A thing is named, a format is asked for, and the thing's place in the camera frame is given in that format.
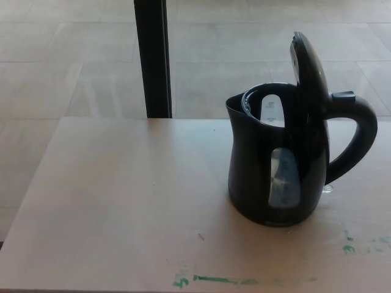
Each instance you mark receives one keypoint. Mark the black electric kettle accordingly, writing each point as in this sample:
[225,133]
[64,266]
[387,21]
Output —
[250,171]

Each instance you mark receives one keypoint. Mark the black vertical post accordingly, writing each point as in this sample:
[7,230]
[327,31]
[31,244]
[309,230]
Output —
[152,61]

